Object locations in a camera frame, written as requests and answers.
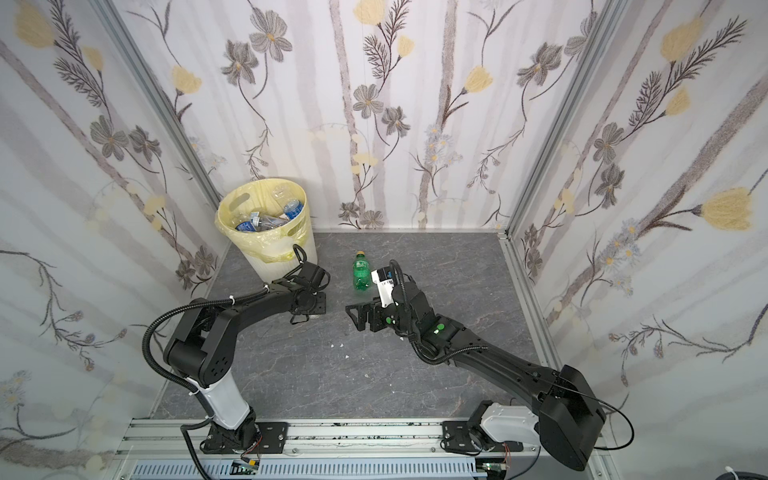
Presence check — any small green bottle yellow cap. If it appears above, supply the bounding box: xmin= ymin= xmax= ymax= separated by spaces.
xmin=353 ymin=251 xmax=371 ymax=291

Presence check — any clear bottle blue label blue cap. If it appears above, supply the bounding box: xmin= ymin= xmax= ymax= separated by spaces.
xmin=235 ymin=211 xmax=264 ymax=233

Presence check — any crushed clear bottle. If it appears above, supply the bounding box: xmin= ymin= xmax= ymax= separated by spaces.
xmin=253 ymin=215 xmax=290 ymax=232

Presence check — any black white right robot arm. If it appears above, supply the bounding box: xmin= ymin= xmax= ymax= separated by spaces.
xmin=345 ymin=261 xmax=620 ymax=471

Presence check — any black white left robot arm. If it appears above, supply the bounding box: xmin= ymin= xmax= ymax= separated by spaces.
xmin=141 ymin=245 xmax=331 ymax=454

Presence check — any white bin yellow bag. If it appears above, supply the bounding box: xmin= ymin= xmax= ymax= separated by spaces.
xmin=214 ymin=178 xmax=318 ymax=282

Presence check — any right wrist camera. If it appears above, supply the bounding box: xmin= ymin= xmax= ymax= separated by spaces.
xmin=371 ymin=267 xmax=395 ymax=308

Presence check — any aluminium mounting rail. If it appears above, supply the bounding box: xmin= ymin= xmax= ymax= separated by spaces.
xmin=105 ymin=418 xmax=619 ymax=479

